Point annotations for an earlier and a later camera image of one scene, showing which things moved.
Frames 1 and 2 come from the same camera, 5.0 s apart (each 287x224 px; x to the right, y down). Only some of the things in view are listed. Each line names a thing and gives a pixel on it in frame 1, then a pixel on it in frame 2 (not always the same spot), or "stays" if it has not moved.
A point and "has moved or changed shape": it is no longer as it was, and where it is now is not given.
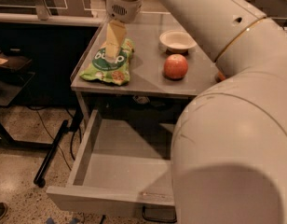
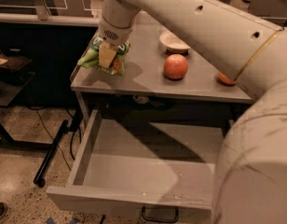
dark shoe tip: (0, 211) stays
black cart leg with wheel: (50, 154) stays
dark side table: (11, 76) stays
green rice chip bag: (116, 72) has moved or changed shape
